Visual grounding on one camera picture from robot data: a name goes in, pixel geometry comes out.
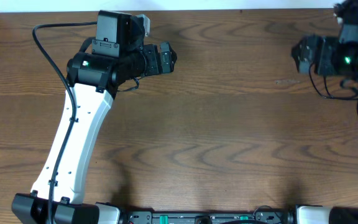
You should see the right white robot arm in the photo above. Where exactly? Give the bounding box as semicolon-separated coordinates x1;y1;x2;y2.
281;0;358;224

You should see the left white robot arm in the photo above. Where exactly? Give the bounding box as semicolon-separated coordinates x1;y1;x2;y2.
11;11;177;223

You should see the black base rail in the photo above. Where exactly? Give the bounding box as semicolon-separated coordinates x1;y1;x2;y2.
96;202;358;224

